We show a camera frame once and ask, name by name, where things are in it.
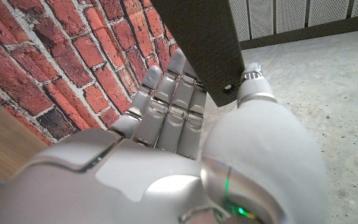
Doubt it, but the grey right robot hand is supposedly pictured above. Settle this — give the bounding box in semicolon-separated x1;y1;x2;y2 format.
0;48;329;224

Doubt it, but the black rod tool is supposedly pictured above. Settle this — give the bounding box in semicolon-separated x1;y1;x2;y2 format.
150;0;246;108

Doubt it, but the red brick print backdrop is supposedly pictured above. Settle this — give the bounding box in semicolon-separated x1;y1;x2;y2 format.
0;0;180;147

